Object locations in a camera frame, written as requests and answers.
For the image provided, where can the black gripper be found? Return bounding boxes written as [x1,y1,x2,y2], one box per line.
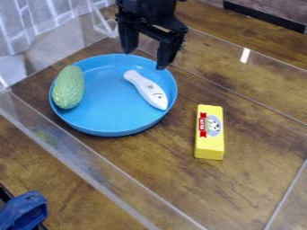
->
[115,0,189,70]

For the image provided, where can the white wooden toy fish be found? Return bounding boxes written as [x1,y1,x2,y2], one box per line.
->
[125,70,169,111]

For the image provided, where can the blue round plastic tray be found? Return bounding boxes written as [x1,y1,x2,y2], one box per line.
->
[51,54,178,137]

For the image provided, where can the green bumpy toy gourd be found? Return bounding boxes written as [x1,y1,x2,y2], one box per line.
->
[52,66,86,110]

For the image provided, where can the black baseboard strip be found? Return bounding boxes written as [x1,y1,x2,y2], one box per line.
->
[223,0,307,34]

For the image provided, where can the grey checkered curtain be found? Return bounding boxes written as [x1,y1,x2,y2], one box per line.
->
[0,0,115,57]

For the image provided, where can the yellow toy butter block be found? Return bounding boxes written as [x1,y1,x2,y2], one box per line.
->
[195,104,225,160]

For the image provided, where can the blue plastic clamp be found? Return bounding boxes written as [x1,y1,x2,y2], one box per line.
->
[0,190,48,230]

